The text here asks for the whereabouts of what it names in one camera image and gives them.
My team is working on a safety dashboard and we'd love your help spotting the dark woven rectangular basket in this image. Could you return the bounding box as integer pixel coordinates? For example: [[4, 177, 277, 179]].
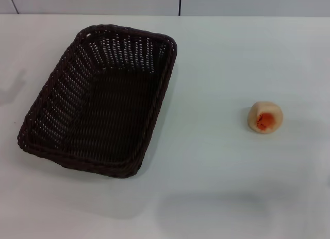
[[17, 24, 179, 179]]

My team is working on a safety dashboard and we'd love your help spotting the round bun with orange centre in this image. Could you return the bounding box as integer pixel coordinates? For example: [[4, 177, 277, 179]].
[[247, 100, 284, 134]]

